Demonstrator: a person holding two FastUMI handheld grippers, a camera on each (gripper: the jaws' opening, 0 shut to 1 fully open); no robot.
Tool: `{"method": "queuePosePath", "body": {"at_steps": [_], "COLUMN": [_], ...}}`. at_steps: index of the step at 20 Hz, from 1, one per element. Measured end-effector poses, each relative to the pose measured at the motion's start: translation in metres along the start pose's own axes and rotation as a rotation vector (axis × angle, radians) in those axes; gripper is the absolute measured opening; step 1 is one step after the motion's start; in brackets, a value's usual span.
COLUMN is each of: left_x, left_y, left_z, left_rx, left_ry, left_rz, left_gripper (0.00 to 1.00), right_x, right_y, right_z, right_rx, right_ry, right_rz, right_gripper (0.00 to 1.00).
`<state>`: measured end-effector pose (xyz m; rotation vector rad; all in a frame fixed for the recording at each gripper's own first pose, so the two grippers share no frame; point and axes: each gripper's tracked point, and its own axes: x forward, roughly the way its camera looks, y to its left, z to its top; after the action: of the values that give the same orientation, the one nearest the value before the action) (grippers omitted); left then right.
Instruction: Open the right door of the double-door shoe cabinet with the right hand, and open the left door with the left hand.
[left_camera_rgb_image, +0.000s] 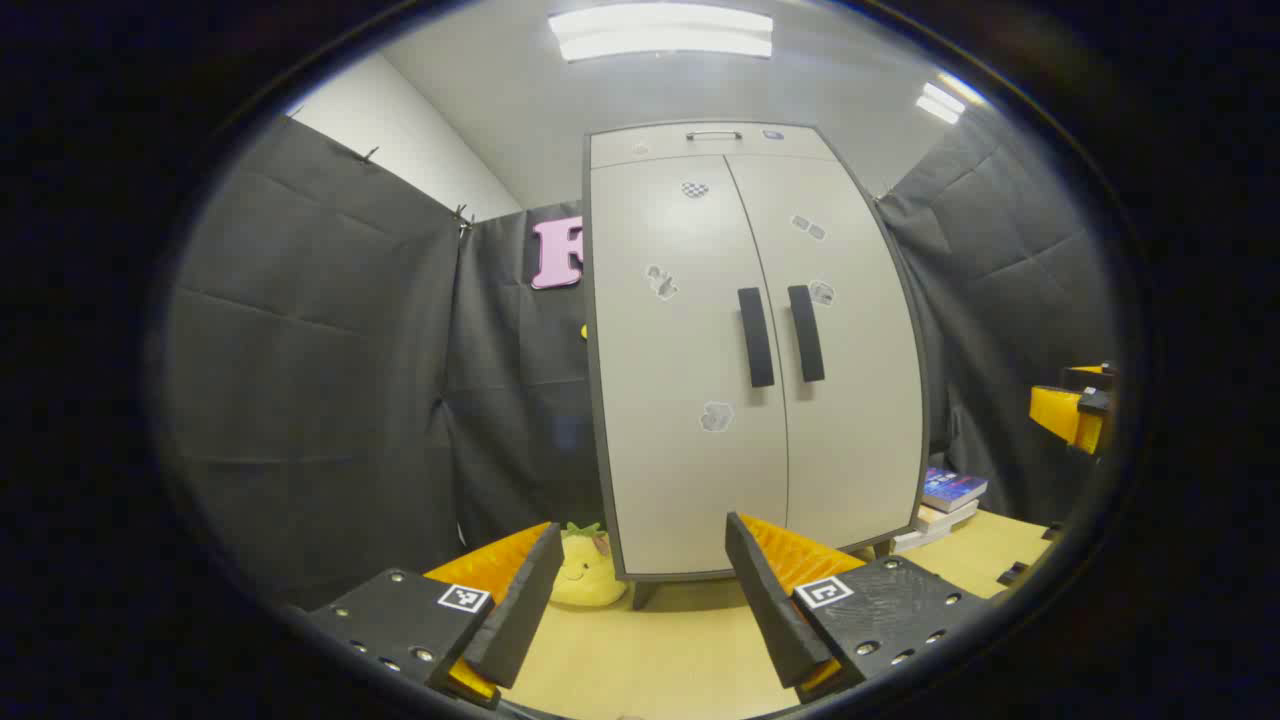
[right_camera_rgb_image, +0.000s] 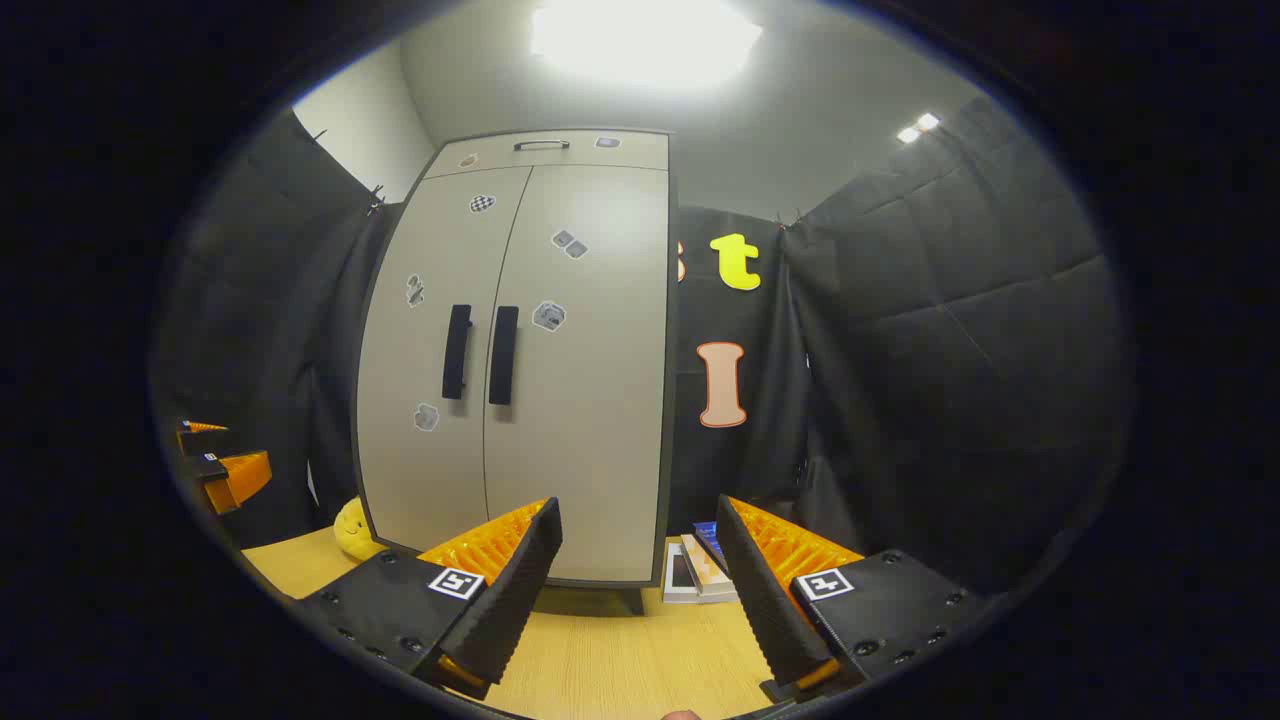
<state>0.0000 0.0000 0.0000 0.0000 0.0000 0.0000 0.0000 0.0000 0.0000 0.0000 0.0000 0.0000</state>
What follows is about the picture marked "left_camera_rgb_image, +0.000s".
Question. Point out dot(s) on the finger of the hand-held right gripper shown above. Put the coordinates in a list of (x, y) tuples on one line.
[(1060, 410)]

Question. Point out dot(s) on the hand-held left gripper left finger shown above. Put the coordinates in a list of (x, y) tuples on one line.
[(520, 610)]

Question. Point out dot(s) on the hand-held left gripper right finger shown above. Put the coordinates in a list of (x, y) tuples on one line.
[(770, 610)]

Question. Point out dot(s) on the grey cabinet door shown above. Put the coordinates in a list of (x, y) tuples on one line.
[(860, 440), (670, 470)]

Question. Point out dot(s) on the grey double-door shoe cabinet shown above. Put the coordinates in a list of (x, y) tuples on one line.
[(660, 140)]

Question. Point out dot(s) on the yellow pineapple plush toy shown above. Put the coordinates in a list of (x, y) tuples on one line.
[(585, 575)]

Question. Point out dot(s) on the small black block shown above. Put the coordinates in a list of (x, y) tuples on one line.
[(1052, 531), (1012, 573)]

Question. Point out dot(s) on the blue book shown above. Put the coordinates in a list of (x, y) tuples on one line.
[(952, 488)]

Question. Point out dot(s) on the white book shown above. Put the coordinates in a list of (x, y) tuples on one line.
[(935, 522)]

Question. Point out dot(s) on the black backdrop cloth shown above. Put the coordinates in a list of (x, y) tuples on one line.
[(320, 350)]

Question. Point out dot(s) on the small ceiling light panel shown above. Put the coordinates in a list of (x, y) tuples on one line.
[(942, 100)]

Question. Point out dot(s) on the large ceiling light panel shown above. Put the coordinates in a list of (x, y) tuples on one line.
[(660, 32)]

